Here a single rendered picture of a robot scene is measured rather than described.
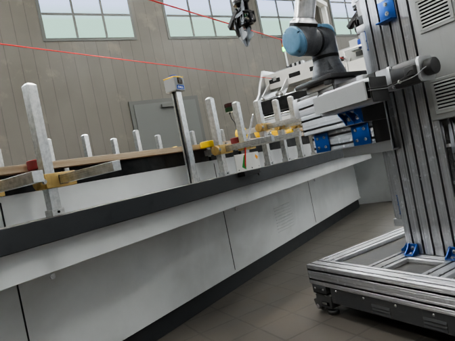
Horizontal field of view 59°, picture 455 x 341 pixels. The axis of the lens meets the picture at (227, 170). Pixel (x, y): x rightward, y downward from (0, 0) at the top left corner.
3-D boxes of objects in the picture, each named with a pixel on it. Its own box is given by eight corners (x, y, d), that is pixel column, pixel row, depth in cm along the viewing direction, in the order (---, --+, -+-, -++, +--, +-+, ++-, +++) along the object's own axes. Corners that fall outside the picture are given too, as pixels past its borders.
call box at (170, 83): (186, 91, 198) (183, 76, 197) (176, 91, 192) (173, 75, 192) (175, 95, 202) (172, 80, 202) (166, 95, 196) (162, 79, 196)
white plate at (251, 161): (261, 167, 245) (258, 151, 245) (237, 172, 224) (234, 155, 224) (260, 167, 246) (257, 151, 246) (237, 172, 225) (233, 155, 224)
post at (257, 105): (274, 172, 260) (260, 99, 259) (272, 173, 257) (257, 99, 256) (269, 173, 262) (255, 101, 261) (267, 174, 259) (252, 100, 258)
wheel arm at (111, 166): (122, 172, 124) (120, 158, 124) (114, 173, 121) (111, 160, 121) (45, 190, 149) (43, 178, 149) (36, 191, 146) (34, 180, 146)
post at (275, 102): (291, 166, 280) (277, 99, 279) (289, 167, 277) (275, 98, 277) (286, 167, 282) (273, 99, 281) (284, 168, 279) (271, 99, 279)
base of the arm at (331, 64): (354, 72, 176) (350, 50, 176) (329, 74, 169) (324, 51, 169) (330, 82, 189) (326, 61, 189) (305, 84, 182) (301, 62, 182)
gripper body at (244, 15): (244, 22, 190) (238, -3, 190) (234, 29, 198) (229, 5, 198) (256, 22, 194) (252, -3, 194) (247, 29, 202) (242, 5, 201)
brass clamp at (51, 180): (78, 183, 142) (75, 169, 142) (42, 189, 131) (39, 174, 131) (68, 185, 146) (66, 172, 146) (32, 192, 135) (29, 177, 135)
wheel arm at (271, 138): (275, 142, 205) (273, 134, 205) (271, 143, 202) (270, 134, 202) (208, 157, 230) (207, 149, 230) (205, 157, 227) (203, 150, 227)
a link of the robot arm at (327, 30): (344, 52, 178) (338, 21, 177) (325, 51, 170) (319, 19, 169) (323, 61, 187) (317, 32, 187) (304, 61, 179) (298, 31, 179)
